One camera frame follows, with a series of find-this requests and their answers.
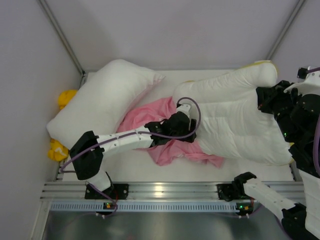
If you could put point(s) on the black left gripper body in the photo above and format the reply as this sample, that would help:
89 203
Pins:
186 135

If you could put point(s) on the bare white pillow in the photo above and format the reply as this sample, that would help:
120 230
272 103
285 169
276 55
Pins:
101 104

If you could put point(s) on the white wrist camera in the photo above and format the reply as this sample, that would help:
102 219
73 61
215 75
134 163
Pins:
184 108
308 81

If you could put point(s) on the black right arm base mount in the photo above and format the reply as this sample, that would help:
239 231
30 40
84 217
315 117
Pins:
229 192

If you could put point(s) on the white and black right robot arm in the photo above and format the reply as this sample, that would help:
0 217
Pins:
298 118

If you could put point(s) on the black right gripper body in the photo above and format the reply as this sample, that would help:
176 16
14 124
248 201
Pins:
264 99

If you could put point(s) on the right aluminium corner post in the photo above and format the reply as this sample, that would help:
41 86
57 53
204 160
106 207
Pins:
285 28

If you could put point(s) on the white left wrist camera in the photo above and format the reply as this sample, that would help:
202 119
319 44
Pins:
184 108

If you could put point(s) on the yellow cloth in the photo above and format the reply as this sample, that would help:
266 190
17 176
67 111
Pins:
62 134

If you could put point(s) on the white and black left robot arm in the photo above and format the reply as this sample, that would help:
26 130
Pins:
90 150

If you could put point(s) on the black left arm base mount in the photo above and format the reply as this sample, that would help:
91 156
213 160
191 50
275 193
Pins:
118 191

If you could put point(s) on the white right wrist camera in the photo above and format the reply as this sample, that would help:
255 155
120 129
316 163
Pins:
308 81

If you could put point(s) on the grey slotted cable duct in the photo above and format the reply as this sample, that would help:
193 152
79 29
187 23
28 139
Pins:
156 206

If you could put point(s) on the aluminium corner post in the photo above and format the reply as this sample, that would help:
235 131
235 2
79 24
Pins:
285 28
60 34

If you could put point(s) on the aluminium front rail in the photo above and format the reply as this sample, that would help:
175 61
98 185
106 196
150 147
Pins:
162 191

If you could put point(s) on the left aluminium corner post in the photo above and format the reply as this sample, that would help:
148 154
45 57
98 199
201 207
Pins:
60 34

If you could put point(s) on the pink pillowcase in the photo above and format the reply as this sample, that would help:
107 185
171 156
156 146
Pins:
164 149

